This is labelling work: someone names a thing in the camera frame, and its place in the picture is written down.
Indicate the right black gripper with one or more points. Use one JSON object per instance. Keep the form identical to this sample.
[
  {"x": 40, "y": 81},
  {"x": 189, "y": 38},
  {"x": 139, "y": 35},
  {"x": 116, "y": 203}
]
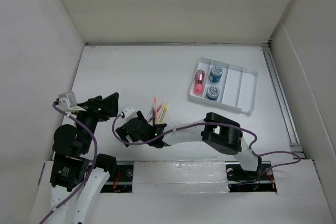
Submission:
[{"x": 123, "y": 132}]

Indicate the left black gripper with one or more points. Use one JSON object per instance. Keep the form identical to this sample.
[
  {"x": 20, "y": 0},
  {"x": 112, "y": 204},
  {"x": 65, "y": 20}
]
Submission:
[{"x": 108, "y": 106}]

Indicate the yellow pen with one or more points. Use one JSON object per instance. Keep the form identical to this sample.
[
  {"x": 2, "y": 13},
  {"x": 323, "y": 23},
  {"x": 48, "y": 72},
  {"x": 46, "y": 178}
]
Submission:
[
  {"x": 159, "y": 118},
  {"x": 164, "y": 112}
]

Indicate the orange pen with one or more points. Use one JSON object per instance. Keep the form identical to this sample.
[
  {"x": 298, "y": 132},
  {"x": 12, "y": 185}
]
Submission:
[{"x": 155, "y": 104}]

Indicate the red clear pen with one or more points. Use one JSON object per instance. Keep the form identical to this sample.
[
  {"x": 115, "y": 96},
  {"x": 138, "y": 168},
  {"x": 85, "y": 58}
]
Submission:
[{"x": 158, "y": 109}]

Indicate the pink glue bottle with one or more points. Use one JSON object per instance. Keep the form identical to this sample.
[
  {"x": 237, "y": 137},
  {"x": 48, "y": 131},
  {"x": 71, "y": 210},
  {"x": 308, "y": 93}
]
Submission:
[{"x": 199, "y": 82}]

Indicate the blue patterned tape roll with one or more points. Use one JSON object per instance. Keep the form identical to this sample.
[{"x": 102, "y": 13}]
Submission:
[
  {"x": 215, "y": 74},
  {"x": 213, "y": 92}
]

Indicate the blue clear pen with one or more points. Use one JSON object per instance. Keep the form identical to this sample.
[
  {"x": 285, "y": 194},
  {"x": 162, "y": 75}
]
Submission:
[{"x": 150, "y": 114}]

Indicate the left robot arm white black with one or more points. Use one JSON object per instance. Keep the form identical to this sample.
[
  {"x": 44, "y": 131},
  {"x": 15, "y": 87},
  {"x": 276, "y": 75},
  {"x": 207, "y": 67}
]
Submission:
[{"x": 79, "y": 172}]

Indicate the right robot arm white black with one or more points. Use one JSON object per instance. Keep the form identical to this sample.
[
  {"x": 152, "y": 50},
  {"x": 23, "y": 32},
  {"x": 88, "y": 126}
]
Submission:
[{"x": 220, "y": 133}]

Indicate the white foam block front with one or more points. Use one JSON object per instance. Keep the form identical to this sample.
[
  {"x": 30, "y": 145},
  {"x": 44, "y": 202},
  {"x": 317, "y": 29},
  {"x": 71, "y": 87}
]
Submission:
[{"x": 180, "y": 177}]

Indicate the white compartment tray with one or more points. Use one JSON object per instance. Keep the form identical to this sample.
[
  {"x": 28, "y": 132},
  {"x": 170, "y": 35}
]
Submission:
[{"x": 237, "y": 84}]

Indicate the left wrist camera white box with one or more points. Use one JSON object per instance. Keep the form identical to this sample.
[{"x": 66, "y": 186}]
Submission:
[{"x": 67, "y": 101}]

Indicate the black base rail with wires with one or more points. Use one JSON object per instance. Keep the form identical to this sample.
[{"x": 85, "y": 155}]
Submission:
[{"x": 238, "y": 180}]

